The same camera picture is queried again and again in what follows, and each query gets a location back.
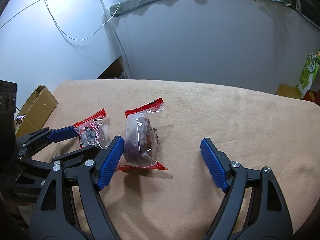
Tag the snickers bar lower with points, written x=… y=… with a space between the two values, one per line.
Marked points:
x=19 y=119

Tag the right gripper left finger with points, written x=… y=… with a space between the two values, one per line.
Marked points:
x=55 y=217

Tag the green white carton box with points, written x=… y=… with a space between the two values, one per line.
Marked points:
x=309 y=73

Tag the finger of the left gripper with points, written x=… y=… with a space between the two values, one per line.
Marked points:
x=72 y=159
x=60 y=133

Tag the brown cardboard box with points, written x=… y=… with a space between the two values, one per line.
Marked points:
x=37 y=109

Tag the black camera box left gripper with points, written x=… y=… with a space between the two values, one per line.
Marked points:
x=8 y=92

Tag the red date snack packet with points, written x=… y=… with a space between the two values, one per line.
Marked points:
x=141 y=138
x=94 y=130

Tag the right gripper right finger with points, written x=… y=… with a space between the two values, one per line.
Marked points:
x=267 y=216

